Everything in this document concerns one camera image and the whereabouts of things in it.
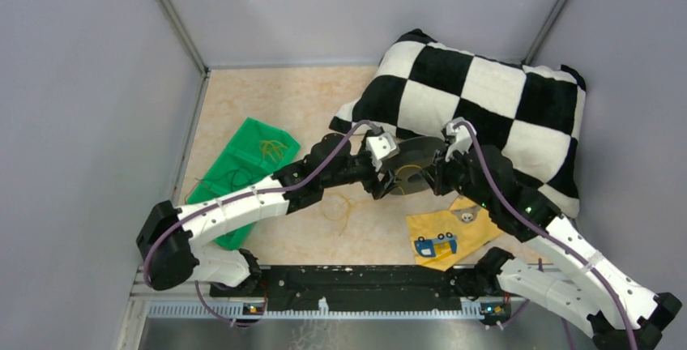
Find yellow cloth with car print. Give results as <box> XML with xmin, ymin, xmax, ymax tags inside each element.
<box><xmin>406</xmin><ymin>196</ymin><xmax>503</xmax><ymax>271</ymax></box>

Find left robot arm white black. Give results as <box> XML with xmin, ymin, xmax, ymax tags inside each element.
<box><xmin>135</xmin><ymin>132</ymin><xmax>399</xmax><ymax>296</ymax></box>

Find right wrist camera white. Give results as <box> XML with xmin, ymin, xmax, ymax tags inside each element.
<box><xmin>443</xmin><ymin>117</ymin><xmax>476</xmax><ymax>162</ymax></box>

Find dark wires in tray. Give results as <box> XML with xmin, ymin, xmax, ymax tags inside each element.
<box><xmin>222</xmin><ymin>167</ymin><xmax>256</xmax><ymax>190</ymax></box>

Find white slotted cable duct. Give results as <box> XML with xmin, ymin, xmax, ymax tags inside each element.
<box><xmin>147</xmin><ymin>299</ymin><xmax>484</xmax><ymax>320</ymax></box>

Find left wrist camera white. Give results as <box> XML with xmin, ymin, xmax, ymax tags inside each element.
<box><xmin>365</xmin><ymin>132</ymin><xmax>400</xmax><ymax>172</ymax></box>

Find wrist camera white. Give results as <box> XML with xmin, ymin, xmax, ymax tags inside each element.
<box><xmin>443</xmin><ymin>117</ymin><xmax>476</xmax><ymax>162</ymax></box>
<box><xmin>365</xmin><ymin>132</ymin><xmax>400</xmax><ymax>172</ymax></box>

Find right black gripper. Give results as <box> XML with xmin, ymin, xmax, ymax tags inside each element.
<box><xmin>418</xmin><ymin>143</ymin><xmax>495</xmax><ymax>211</ymax></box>

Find thin yellow cable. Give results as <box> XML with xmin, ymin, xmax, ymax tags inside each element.
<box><xmin>322</xmin><ymin>162</ymin><xmax>425</xmax><ymax>236</ymax></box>

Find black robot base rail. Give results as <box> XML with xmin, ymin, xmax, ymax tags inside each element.
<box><xmin>209</xmin><ymin>265</ymin><xmax>514</xmax><ymax>312</ymax></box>

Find black white checkered pillow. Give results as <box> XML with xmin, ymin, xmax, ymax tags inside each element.
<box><xmin>329</xmin><ymin>28</ymin><xmax>587</xmax><ymax>218</ymax></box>

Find green compartment tray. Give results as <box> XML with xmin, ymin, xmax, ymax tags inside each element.
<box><xmin>185</xmin><ymin>117</ymin><xmax>301</xmax><ymax>252</ymax></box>

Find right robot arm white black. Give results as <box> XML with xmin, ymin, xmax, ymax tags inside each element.
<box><xmin>420</xmin><ymin>146</ymin><xmax>683</xmax><ymax>349</ymax></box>

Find black cable spool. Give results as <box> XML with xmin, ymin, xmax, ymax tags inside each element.
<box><xmin>383</xmin><ymin>136</ymin><xmax>445</xmax><ymax>196</ymax></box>

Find yellow wires in tray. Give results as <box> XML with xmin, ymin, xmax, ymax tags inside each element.
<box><xmin>258</xmin><ymin>139</ymin><xmax>291</xmax><ymax>164</ymax></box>

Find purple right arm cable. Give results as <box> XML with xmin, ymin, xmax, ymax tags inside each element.
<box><xmin>453</xmin><ymin>121</ymin><xmax>640</xmax><ymax>350</ymax></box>

